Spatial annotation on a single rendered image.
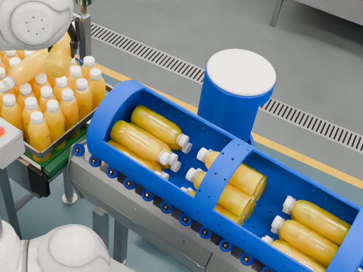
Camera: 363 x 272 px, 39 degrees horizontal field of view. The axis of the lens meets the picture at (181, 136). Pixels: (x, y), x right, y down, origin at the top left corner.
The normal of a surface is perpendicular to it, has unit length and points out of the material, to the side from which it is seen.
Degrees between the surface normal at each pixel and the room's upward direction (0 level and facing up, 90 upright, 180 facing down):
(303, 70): 0
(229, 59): 0
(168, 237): 70
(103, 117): 45
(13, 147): 90
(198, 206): 80
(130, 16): 0
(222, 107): 90
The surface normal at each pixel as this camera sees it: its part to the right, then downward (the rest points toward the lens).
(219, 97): -0.60, 0.54
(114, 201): -0.49, 0.31
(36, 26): 0.34, 0.44
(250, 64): 0.11, -0.67
